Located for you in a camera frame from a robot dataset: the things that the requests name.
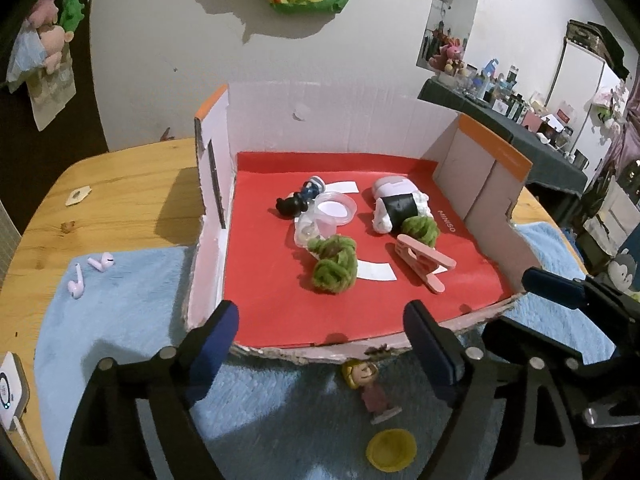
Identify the pink pig plush toy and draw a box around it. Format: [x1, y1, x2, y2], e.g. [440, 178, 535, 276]
[37, 25, 73, 71]

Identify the black roll with white tissue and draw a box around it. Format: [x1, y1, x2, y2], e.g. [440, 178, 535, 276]
[372, 191, 433, 235]

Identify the white tall cabinet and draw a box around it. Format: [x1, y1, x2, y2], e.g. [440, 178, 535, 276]
[547, 40, 621, 161]

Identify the green plush toy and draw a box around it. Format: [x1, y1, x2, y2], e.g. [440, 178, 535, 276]
[59, 0, 83, 31]

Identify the yellow round lid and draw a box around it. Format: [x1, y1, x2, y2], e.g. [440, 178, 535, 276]
[366, 429, 417, 472]

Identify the dark-haired boy figurine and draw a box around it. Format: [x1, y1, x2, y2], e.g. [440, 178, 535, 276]
[276, 176, 326, 220]

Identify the clear plastic jar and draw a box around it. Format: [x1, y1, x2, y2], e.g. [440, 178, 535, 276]
[294, 211, 337, 250]

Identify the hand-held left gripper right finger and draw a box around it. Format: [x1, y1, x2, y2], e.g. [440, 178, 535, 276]
[402, 300, 583, 480]

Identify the orange cardboard box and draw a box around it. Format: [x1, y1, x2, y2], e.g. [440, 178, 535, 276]
[186, 82, 533, 366]

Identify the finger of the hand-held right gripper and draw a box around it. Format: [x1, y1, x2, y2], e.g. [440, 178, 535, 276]
[521, 267, 640, 322]
[481, 316, 597, 377]

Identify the grey monkey figure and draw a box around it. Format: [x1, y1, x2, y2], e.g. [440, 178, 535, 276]
[607, 252, 640, 293]

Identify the brown paper bag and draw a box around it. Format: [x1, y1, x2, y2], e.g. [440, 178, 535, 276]
[27, 55, 77, 132]

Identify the dark cloth-covered table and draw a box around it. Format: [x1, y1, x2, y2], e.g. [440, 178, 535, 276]
[417, 79, 588, 196]

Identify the blonde girl figurine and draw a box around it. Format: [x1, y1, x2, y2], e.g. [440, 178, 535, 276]
[341, 358, 403, 425]

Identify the green knitted cabbage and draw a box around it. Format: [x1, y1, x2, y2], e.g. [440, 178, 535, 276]
[397, 216, 441, 250]
[299, 235, 360, 293]

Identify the white square device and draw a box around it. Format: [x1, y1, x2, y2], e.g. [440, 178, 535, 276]
[0, 352, 31, 431]

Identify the dark bag on cabinet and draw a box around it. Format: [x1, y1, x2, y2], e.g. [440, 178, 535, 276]
[567, 20, 626, 78]

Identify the row of bottles and boxes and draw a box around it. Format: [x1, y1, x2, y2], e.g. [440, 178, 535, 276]
[440, 57, 591, 161]

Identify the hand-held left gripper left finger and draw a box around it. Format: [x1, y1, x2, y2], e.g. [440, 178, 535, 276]
[59, 300, 240, 480]

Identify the blue fluffy towel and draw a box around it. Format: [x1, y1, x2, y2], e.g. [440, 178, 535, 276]
[34, 222, 616, 480]

